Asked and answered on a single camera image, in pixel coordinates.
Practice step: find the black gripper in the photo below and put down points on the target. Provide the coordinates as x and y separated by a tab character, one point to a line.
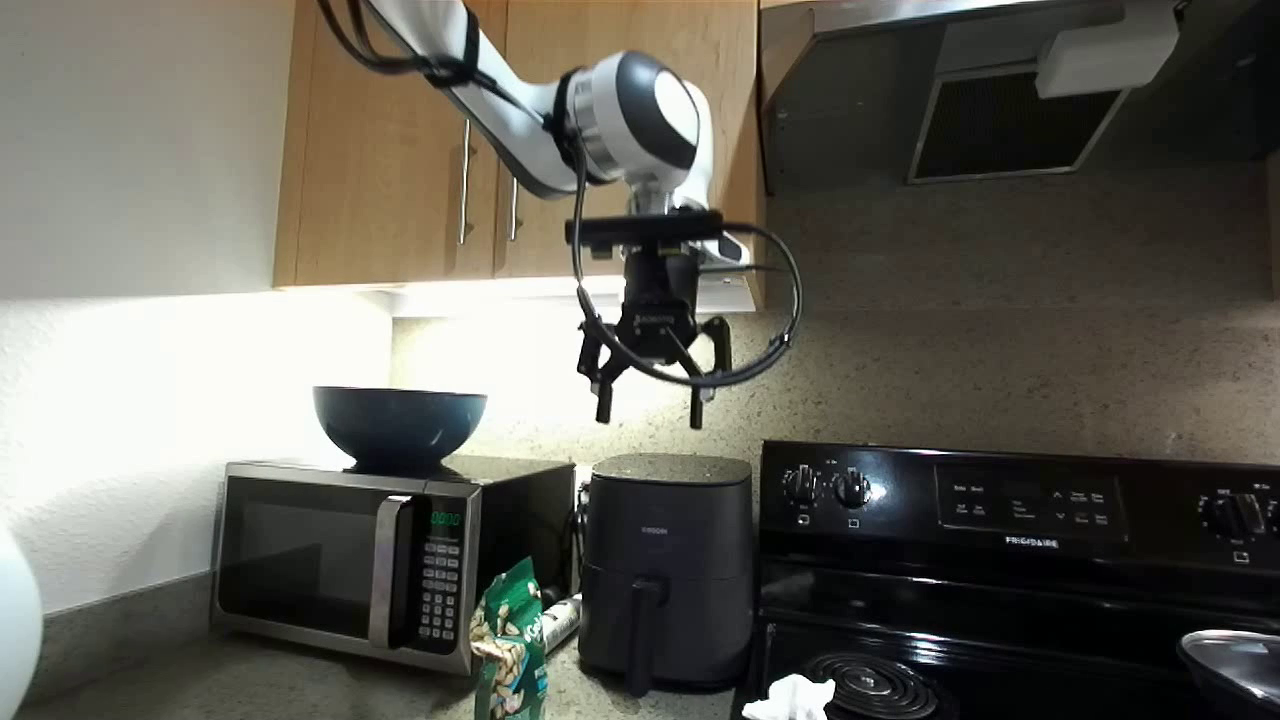
661	301

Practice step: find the white tissue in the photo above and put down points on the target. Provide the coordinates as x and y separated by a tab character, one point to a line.
788	697

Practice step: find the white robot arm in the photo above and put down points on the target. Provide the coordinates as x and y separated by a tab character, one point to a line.
532	113

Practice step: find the black electric stove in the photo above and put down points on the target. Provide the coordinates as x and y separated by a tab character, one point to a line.
1054	602

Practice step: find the dark blue bowl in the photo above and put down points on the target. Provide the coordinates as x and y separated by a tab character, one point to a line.
397	424

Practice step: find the green snack bag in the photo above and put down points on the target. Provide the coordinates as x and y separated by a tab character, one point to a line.
505	644

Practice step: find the black steel microwave oven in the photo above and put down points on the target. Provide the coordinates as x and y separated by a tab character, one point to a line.
332	560

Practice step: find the steel range hood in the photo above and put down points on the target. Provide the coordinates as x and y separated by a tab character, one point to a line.
852	95

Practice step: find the small coil burner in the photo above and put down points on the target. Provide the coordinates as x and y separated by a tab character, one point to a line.
882	683

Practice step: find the white round object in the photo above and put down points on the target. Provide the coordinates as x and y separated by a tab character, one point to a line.
19	626

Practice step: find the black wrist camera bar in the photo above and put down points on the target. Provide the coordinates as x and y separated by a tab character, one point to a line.
640	229

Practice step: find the wooden wall cabinet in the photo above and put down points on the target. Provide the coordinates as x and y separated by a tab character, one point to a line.
386	163

